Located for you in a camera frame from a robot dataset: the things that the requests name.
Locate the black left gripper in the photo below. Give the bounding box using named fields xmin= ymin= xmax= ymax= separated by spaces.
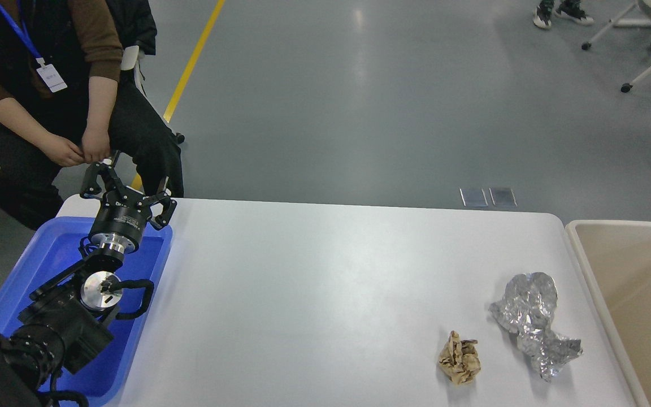
xmin=80 ymin=150 xmax=177 ymax=253

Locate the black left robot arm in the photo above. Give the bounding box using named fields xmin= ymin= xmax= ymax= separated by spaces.
xmin=0 ymin=159 xmax=177 ymax=406

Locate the person left hand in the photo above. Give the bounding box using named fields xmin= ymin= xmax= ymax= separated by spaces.
xmin=81 ymin=125 xmax=111 ymax=164

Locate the person right hand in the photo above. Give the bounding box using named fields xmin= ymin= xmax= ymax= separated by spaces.
xmin=34 ymin=132 xmax=85 ymax=167

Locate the blue plastic tray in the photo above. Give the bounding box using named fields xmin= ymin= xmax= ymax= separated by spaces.
xmin=0 ymin=217 xmax=173 ymax=400

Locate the grey white chair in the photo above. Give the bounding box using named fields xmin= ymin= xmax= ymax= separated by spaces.
xmin=120 ymin=45 xmax=151 ymax=104

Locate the person in black vest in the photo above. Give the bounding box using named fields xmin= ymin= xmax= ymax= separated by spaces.
xmin=0 ymin=1 xmax=184 ymax=230

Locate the black jacket on chair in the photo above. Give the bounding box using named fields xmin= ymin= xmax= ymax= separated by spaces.
xmin=106 ymin=1 xmax=157 ymax=55

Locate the left metal floor plate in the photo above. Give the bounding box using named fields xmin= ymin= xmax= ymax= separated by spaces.
xmin=459 ymin=188 xmax=490 ymax=208

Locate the metal floor plate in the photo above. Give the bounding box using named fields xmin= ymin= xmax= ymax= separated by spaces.
xmin=459 ymin=188 xmax=490 ymax=208
xmin=489 ymin=187 xmax=518 ymax=207

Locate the crumpled brown paper ball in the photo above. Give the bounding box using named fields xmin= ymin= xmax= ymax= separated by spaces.
xmin=437 ymin=330 xmax=481 ymax=386

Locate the right metal floor plate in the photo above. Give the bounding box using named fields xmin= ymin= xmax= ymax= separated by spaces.
xmin=489 ymin=187 xmax=518 ymax=207

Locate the crumpled aluminium foil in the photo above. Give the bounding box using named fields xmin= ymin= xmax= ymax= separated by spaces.
xmin=488 ymin=271 xmax=583 ymax=382

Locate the beige plastic bin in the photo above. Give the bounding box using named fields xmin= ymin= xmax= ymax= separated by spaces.
xmin=566 ymin=220 xmax=651 ymax=406

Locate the white chair legs right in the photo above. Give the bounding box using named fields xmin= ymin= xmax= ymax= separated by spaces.
xmin=580 ymin=1 xmax=651 ymax=93

